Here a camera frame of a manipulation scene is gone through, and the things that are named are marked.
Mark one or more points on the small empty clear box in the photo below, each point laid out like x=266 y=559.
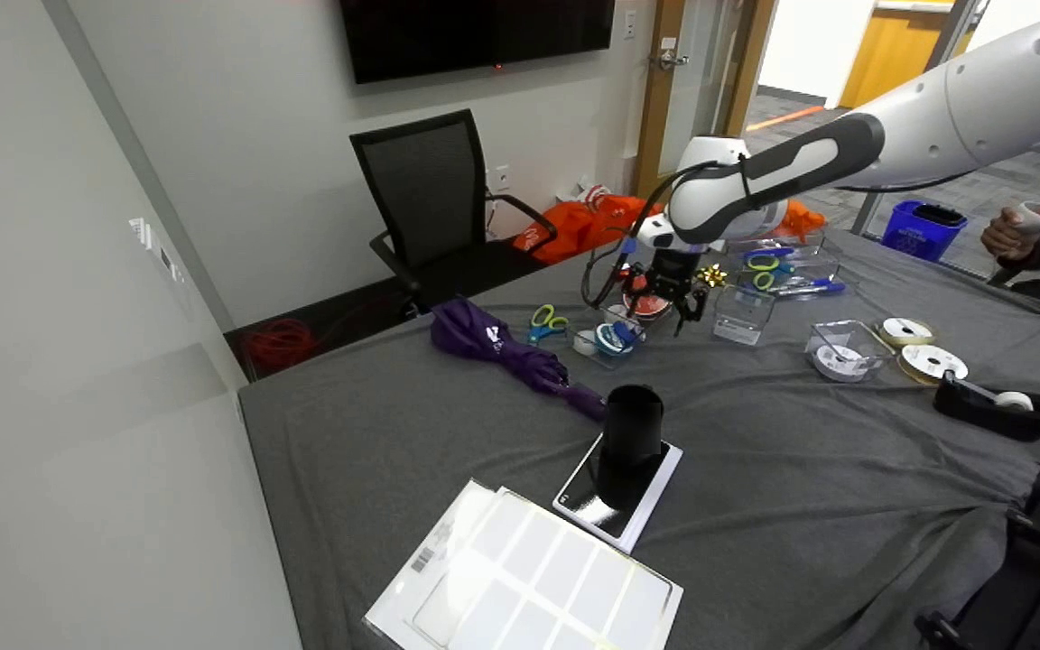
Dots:
x=740 y=321

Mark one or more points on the orange plastic bag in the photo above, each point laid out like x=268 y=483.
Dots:
x=577 y=221

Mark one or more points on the green and blue scissors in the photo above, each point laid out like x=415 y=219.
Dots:
x=762 y=273

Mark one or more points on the wooden door with glass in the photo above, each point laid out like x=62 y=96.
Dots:
x=667 y=96

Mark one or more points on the red ribbon spool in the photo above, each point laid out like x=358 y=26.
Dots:
x=648 y=309

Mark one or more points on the person hand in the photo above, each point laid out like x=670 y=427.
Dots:
x=1013 y=238

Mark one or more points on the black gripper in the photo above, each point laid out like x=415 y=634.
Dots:
x=676 y=269

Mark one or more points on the white wall outlet plate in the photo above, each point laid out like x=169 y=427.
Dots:
x=502 y=174

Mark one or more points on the small green blue scissors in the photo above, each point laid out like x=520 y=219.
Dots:
x=546 y=321

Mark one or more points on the grey tablecloth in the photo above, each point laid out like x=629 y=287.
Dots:
x=784 y=483

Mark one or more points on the black mug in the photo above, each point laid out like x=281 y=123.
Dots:
x=629 y=438

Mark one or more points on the black wall television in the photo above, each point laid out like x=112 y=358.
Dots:
x=472 y=34

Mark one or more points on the small white tape roll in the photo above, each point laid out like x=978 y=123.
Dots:
x=585 y=344

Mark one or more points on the orange tissue paper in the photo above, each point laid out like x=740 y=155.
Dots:
x=799 y=219

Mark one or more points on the teal Ice Breakers mint tin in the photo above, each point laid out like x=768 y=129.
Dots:
x=616 y=337

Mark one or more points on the white wall switch plate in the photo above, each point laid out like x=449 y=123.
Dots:
x=140 y=234

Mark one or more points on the black box with white border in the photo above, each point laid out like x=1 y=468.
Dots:
x=650 y=488

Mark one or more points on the clear box holding ribbon spool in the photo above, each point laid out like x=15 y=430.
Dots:
x=847 y=349

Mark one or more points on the black desk tape dispenser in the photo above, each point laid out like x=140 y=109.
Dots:
x=1002 y=418

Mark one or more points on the blue bin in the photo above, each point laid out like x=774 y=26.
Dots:
x=922 y=228

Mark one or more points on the flat white ribbon spool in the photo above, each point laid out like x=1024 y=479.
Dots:
x=904 y=331
x=931 y=362

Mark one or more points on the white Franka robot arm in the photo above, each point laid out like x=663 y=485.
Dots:
x=976 y=109

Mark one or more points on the white label sheet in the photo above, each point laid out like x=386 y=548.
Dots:
x=520 y=578

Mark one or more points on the white ribbon spool in box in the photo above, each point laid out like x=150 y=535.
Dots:
x=840 y=358

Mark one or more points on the black mesh office chair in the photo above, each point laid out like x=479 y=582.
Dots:
x=432 y=192

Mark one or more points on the yellow hallway door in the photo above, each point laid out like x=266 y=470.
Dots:
x=894 y=55

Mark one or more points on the gold gift bow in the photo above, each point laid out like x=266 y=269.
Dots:
x=713 y=275

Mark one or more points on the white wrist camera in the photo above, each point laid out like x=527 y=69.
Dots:
x=656 y=238

